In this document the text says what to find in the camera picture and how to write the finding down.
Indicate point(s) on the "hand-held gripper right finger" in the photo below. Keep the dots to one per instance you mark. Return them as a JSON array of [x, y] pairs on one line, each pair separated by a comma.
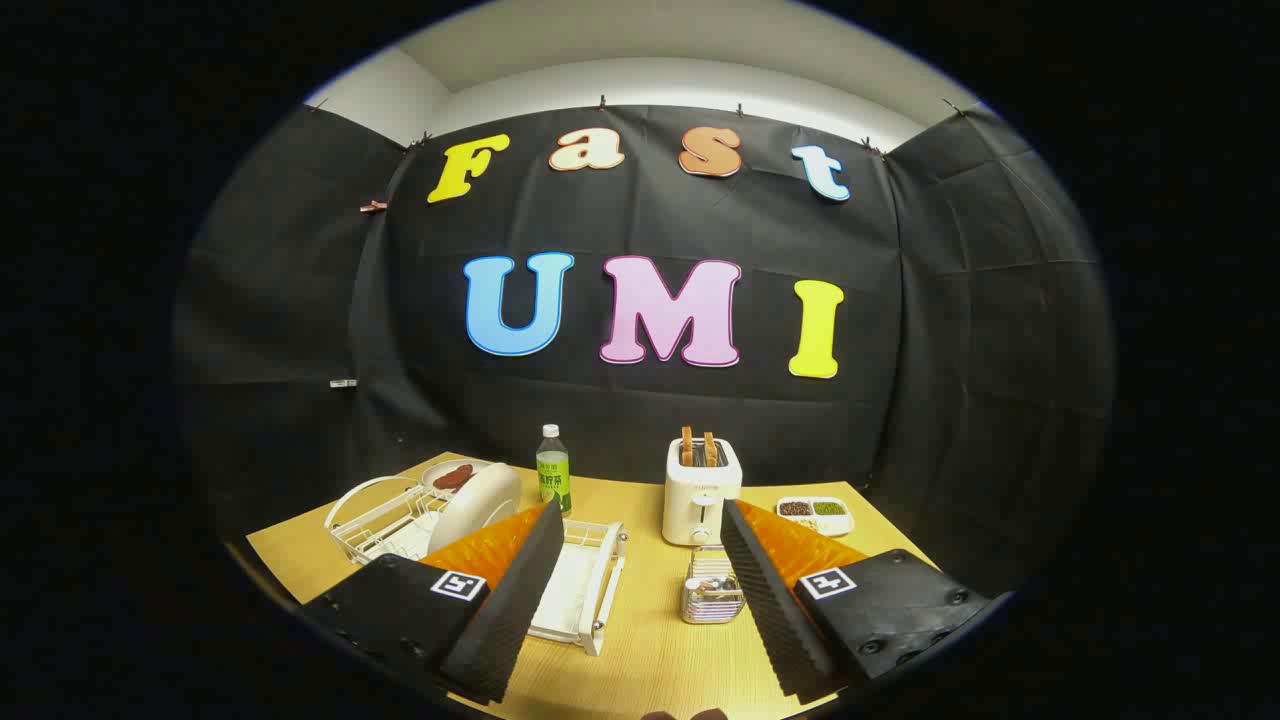
[[765, 600]]

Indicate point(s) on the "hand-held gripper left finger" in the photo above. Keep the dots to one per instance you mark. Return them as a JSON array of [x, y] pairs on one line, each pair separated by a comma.
[[520, 600]]

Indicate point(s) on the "beige plate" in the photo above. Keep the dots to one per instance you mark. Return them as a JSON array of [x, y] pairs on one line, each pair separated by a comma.
[[480, 500]]

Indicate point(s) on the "small plate with sausages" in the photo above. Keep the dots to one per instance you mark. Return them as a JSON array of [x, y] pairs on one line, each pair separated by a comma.
[[478, 466]]

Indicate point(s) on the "white divided bean tray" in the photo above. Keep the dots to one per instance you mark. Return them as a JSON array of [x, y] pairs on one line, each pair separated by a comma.
[[840, 522]]

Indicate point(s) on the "cream toaster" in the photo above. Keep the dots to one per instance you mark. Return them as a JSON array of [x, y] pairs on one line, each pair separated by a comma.
[[700, 500]]

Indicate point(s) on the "green label drink bottle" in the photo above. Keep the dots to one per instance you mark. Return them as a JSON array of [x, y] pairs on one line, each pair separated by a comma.
[[553, 480]]

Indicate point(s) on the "red sausage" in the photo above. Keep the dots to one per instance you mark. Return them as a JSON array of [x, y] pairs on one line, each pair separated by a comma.
[[452, 477]]

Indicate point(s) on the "toasted bread slice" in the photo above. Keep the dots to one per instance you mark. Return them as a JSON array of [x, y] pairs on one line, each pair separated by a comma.
[[709, 450], [687, 447]]

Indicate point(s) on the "black backdrop cloth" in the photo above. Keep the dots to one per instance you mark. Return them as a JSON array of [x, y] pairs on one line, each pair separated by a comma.
[[700, 420]]

